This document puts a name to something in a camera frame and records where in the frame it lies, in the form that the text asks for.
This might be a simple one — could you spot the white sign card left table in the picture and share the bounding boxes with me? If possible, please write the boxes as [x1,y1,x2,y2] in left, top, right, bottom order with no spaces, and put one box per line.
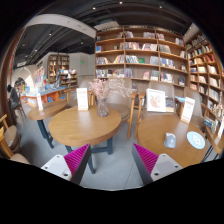
[37,93,43,111]

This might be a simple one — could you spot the round wooden table right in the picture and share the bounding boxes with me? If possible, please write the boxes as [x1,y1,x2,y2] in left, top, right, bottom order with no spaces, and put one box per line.
[137,115,207,168]

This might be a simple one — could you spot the round wooden table left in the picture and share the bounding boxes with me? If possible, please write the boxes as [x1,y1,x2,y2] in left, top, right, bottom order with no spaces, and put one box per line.
[28,101,67,148]

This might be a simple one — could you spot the large wooden bookshelf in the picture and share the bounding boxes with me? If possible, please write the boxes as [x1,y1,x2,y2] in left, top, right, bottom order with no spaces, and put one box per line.
[95,26,188,87]

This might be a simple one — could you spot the blue orange display counter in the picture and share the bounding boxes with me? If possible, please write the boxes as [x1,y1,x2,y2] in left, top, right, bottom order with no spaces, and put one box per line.
[21,87,65,107]

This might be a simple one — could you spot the white sign card centre table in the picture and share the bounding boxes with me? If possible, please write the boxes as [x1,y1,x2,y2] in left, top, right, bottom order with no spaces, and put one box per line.
[76,88,89,110]

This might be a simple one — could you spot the round light blue coaster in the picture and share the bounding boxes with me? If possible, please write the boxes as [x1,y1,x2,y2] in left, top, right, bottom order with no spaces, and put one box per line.
[187,131,205,150]

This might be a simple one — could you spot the white illustrated display board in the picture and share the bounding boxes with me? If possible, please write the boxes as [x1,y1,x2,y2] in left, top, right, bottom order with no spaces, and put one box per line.
[146,88,166,112]

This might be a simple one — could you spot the white sign card table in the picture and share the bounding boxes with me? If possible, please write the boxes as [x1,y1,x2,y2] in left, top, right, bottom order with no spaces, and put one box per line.
[181,97,195,123]
[76,88,89,110]
[37,93,43,111]

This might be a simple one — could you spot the wooden chair left edge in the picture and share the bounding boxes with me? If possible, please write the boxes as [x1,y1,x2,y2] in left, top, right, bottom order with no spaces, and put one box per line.
[0,115,20,159]

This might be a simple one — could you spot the seated person in dark clothes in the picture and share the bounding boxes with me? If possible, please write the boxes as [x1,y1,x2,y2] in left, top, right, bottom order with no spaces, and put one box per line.
[7,84,20,111]

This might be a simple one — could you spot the distant wooden bookshelf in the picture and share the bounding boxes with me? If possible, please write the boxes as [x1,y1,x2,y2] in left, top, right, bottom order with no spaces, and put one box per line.
[48,54,78,87]

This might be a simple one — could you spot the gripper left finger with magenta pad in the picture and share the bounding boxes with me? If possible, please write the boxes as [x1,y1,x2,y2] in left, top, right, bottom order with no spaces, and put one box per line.
[42,144,91,185]

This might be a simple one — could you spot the glass vase with dried flowers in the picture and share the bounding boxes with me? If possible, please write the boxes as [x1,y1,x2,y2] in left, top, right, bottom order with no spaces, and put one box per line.
[89,77,132,117]

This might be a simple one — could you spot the round wooden table centre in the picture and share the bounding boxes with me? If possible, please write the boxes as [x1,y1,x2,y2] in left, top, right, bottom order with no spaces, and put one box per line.
[48,105,123,175]

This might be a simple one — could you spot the right side wooden bookshelf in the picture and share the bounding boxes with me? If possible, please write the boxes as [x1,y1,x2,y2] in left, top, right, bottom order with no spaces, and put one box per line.
[185,30,224,131]

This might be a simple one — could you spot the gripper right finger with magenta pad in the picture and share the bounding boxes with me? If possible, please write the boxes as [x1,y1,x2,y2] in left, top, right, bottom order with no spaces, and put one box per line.
[132,144,182,185]

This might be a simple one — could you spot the wooden chair behind centre table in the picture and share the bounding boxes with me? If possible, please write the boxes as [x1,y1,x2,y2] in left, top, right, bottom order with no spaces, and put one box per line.
[107,92,138,137]

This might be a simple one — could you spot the round wooden table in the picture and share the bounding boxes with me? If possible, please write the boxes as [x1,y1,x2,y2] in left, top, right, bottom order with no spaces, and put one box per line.
[137,115,207,168]
[28,101,67,148]
[48,105,123,175]

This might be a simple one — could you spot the white sign card right table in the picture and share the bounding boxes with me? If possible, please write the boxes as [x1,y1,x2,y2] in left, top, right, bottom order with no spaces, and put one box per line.
[181,97,195,123]

